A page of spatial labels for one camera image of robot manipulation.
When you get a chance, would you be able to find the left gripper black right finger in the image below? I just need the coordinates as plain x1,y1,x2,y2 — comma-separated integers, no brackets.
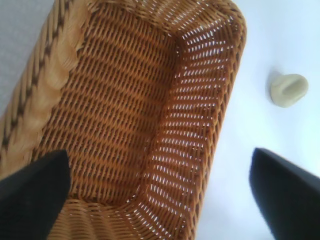
249,147,320,240

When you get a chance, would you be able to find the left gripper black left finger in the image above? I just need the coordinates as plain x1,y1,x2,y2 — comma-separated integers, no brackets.
0,149,72,240

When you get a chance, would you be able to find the pale egg yolk pastry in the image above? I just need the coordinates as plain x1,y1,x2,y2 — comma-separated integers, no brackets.
268,73,310,109

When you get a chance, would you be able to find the woven wicker basket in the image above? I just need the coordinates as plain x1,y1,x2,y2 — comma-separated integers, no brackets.
0,0,248,240

